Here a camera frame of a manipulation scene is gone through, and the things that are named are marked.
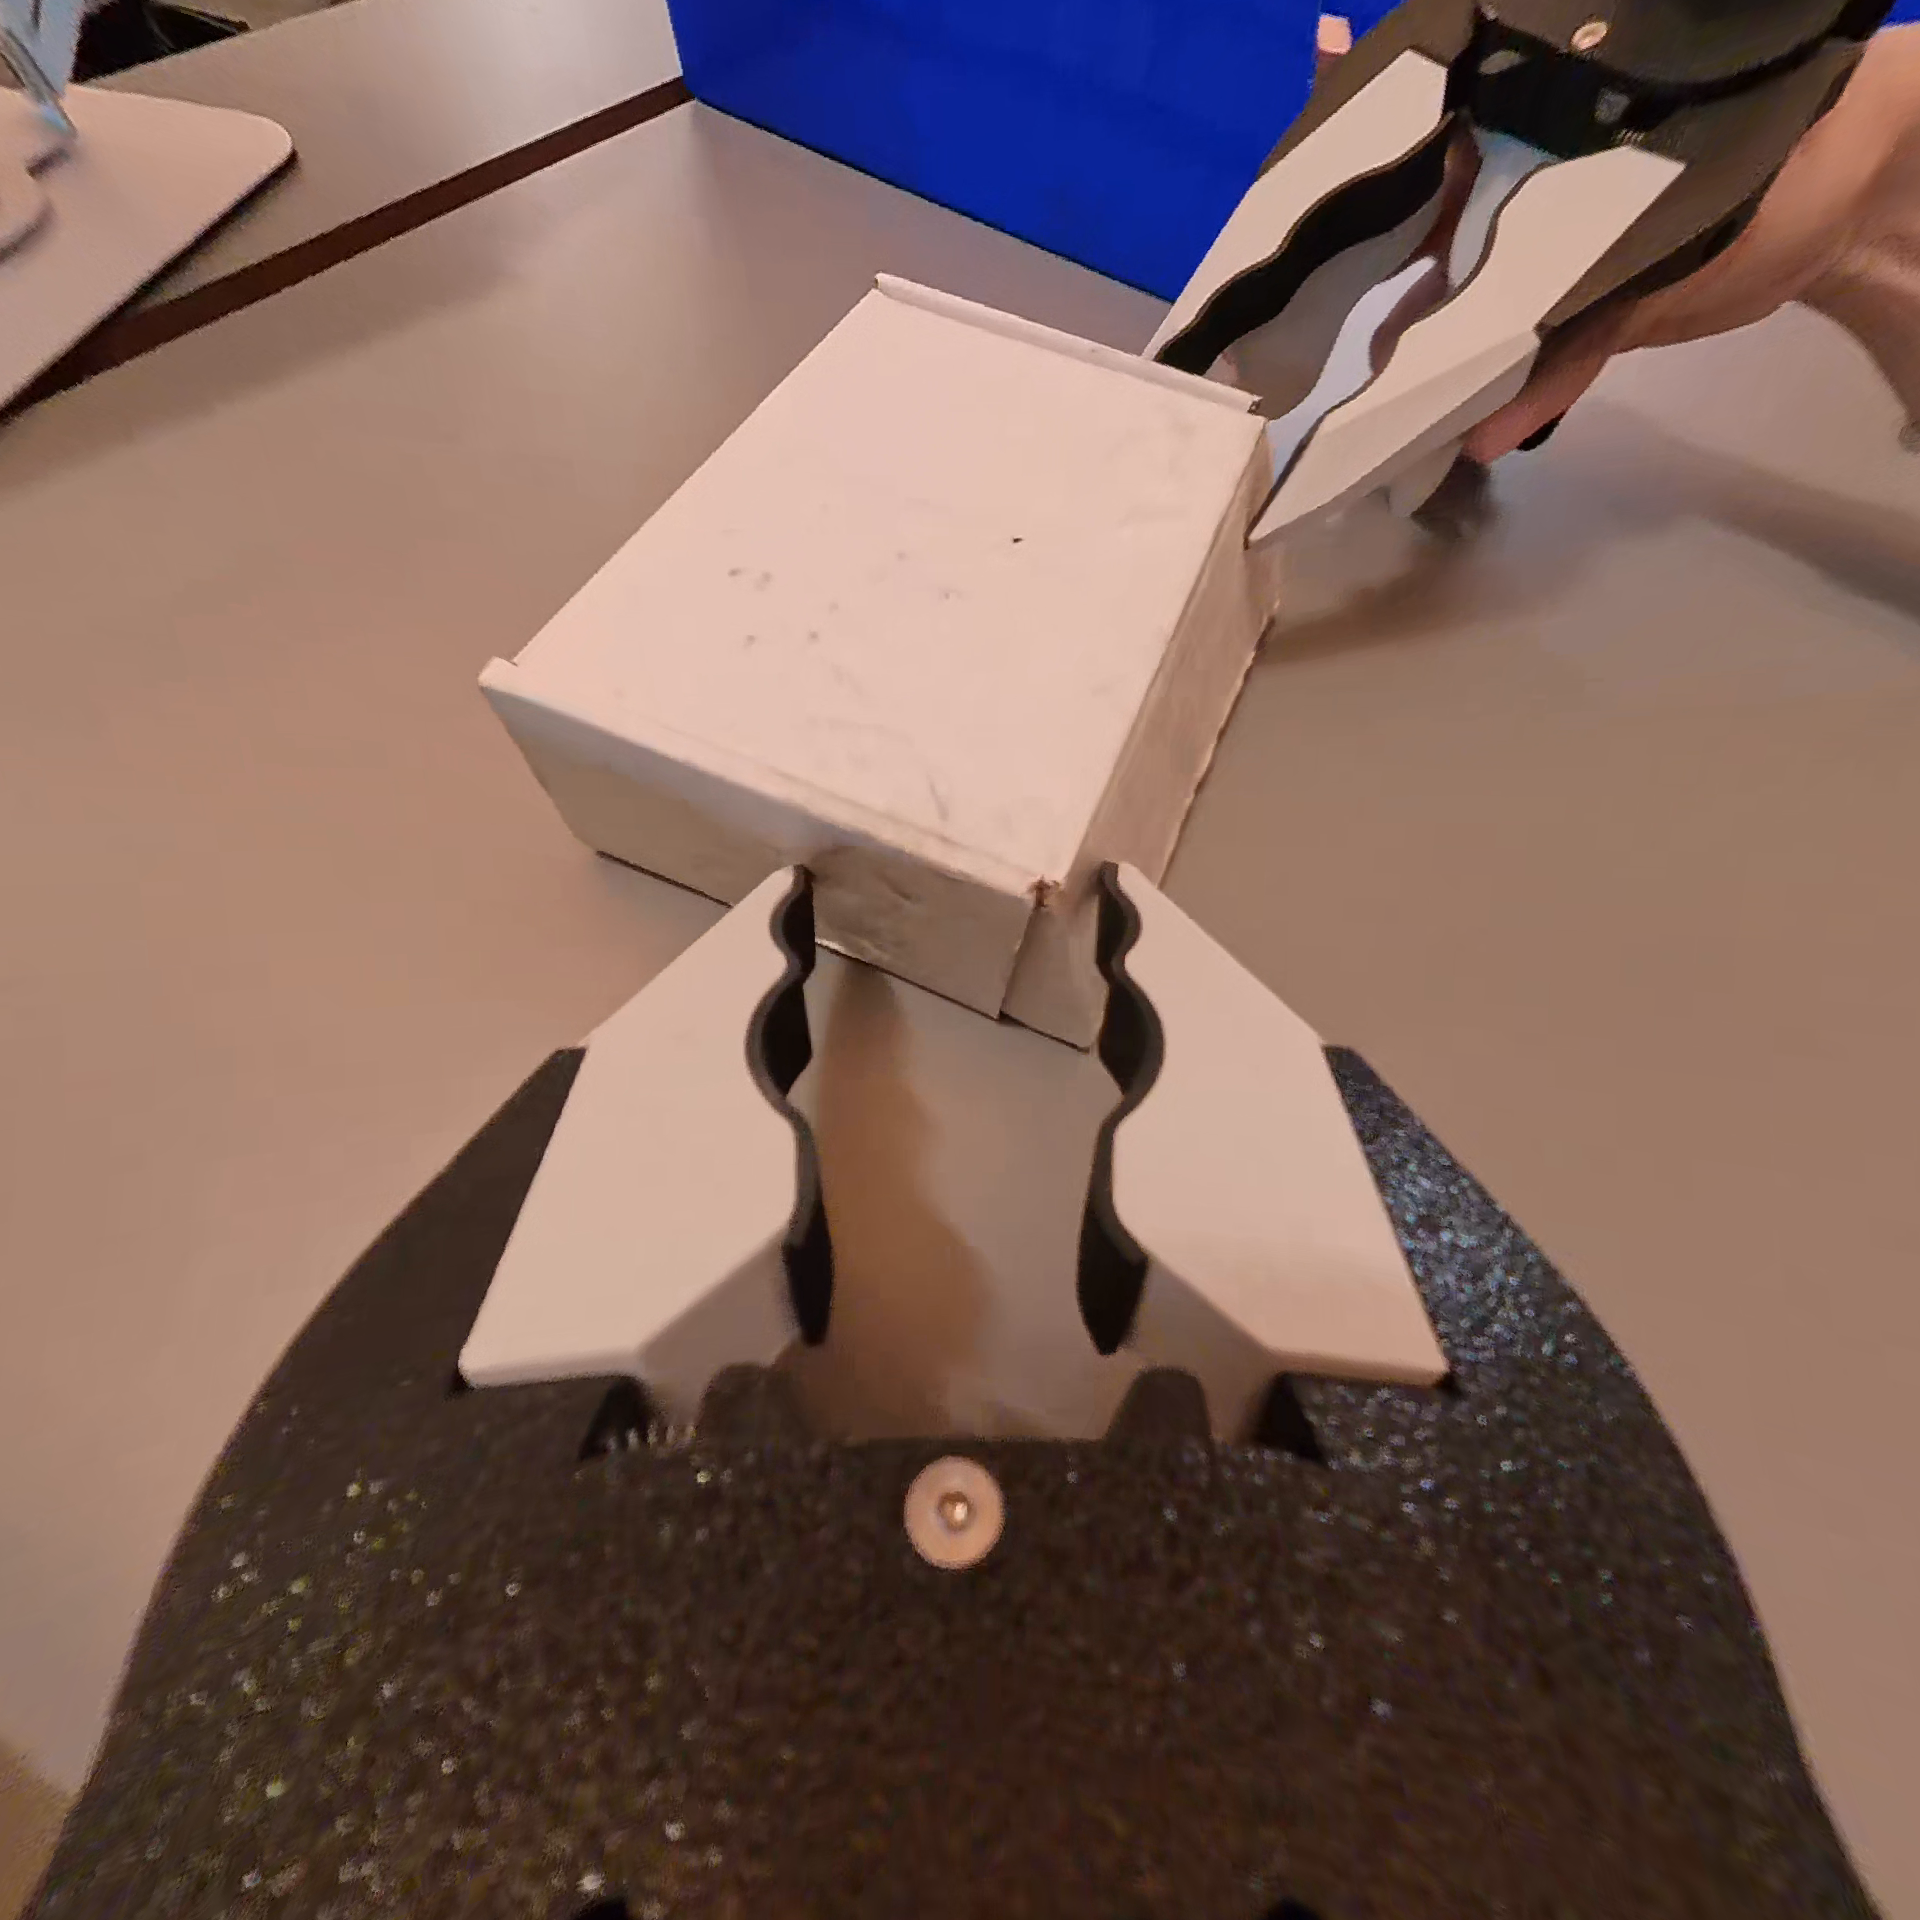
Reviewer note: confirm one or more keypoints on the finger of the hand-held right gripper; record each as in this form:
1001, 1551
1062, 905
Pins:
1517, 285
1321, 194

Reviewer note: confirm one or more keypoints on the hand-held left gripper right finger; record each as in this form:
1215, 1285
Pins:
1263, 1186

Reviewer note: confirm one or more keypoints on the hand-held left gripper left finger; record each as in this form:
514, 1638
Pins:
644, 1200

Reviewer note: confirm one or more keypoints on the blue plastic bin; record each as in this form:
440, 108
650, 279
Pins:
975, 120

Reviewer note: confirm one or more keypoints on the white cardboard mailer box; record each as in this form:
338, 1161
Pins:
899, 600

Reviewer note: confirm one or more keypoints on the grey desk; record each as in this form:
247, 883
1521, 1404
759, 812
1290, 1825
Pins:
1575, 900
420, 107

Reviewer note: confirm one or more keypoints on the person's right hand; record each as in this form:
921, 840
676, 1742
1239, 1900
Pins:
1801, 228

